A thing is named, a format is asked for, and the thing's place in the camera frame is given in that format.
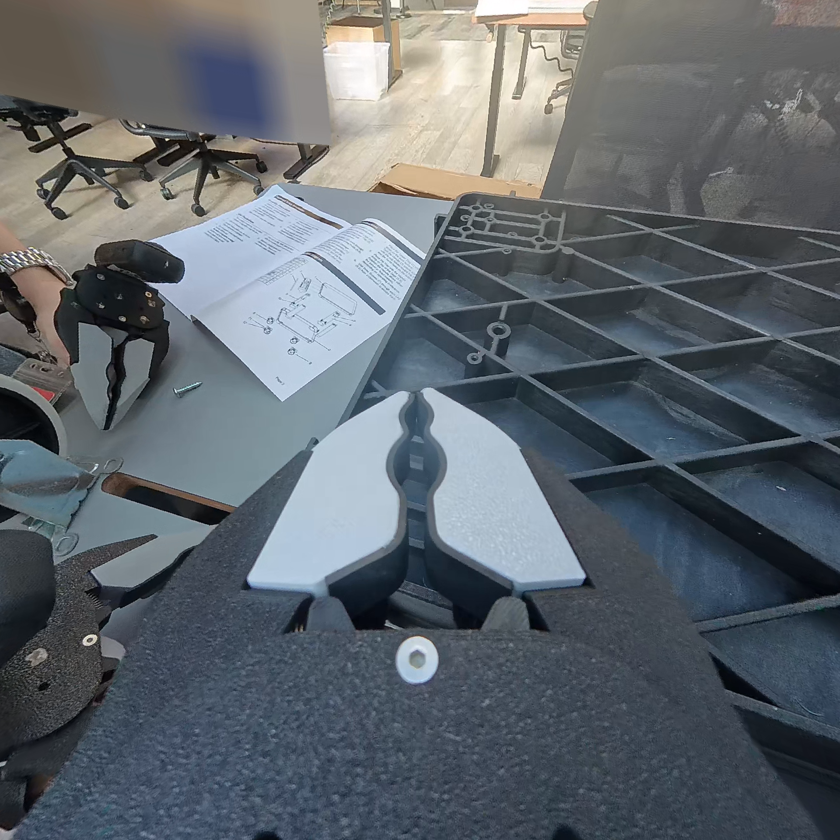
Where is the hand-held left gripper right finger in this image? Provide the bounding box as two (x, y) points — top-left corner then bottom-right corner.
(415, 387), (588, 622)

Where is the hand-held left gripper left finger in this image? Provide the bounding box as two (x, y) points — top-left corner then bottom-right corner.
(246, 390), (419, 618)

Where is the black ribbed plastic seat panel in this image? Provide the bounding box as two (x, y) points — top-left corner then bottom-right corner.
(344, 190), (840, 798)

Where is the grey desk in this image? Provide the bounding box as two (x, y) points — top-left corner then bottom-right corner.
(0, 182), (457, 595)

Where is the black desk leg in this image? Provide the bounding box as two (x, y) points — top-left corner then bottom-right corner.
(282, 141), (331, 183)

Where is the wooden top standing desk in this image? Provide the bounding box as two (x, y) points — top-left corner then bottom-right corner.
(379, 0), (404, 89)
(471, 10), (592, 178)

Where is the white instruction manual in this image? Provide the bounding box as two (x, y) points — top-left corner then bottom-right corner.
(152, 185), (429, 403)

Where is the grey round plastic cover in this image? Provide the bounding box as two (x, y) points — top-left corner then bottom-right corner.
(0, 373), (70, 460)

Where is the brown and red card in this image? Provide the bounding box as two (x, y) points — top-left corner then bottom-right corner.
(12, 357), (74, 403)

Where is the flat cardboard box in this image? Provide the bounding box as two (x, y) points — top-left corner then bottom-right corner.
(369, 163), (543, 200)

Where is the black mesh office chair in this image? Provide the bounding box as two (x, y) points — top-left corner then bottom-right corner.
(541, 0), (840, 232)
(543, 20), (586, 116)

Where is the white translucent plastic bin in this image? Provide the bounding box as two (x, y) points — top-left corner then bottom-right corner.
(323, 41), (391, 102)

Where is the plain cardboard box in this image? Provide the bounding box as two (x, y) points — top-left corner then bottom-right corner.
(326, 16), (403, 89)

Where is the white plastic bag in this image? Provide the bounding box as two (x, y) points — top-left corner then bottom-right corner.
(474, 0), (589, 18)

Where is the black strap with metal clip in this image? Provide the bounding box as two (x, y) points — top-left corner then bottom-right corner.
(0, 287), (59, 363)

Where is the black coiled cable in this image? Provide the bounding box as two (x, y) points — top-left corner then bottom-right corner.
(541, 36), (580, 74)

